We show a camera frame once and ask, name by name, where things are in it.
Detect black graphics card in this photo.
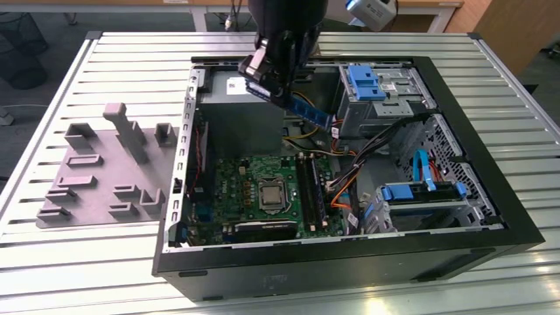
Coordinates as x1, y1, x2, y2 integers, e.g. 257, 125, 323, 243
221, 219, 298, 244

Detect wooden desk white legs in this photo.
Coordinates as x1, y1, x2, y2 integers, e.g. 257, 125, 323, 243
0, 0, 465, 33

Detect orange wire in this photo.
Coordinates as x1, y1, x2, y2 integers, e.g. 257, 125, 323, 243
329, 163, 365, 210

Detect silver CPU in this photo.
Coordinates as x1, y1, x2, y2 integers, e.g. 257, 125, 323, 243
259, 186, 285, 206

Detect grey power supply unit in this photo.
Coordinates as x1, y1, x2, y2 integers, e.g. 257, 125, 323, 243
198, 70, 289, 157

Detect black PC case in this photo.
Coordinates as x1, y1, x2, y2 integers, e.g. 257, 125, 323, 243
150, 54, 547, 301

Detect blue drive bay latch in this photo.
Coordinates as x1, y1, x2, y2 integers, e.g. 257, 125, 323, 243
347, 64, 389, 102

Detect metal disk bay cage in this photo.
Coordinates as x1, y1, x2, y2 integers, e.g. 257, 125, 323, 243
375, 182, 502, 232

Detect black cable bundle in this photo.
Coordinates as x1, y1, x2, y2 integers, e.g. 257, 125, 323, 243
349, 111, 434, 168

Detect yellow wire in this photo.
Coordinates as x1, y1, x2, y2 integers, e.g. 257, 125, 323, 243
282, 93, 323, 142

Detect blue flat data cable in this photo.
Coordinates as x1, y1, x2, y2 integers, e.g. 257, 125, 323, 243
411, 149, 438, 192

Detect blue RAM stick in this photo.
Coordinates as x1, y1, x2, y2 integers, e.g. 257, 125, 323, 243
278, 91, 331, 128

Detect hard disk in blue carrier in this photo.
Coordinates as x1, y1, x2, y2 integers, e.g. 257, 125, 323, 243
378, 182, 467, 203

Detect red wire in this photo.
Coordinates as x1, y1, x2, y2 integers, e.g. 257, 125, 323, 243
194, 123, 207, 186

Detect CPU socket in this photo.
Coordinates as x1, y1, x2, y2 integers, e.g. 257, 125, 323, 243
255, 176, 293, 216

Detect wooden cabinet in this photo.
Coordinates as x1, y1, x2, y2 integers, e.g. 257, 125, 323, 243
474, 0, 560, 77

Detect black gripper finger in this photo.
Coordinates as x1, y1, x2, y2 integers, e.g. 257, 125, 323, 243
237, 34, 293, 100
270, 31, 314, 96

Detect grey parts rack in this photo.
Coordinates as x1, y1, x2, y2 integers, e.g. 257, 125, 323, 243
34, 102, 183, 230

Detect metal optical drive cage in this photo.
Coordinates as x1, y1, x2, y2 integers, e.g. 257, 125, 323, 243
337, 64, 438, 139

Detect green motherboard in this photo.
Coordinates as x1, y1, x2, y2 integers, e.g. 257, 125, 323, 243
209, 152, 353, 246

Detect black mesh waste bin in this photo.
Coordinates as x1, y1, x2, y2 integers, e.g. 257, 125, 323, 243
0, 11, 49, 90

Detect black RAM slot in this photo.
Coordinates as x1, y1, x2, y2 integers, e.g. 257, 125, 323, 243
294, 153, 314, 233

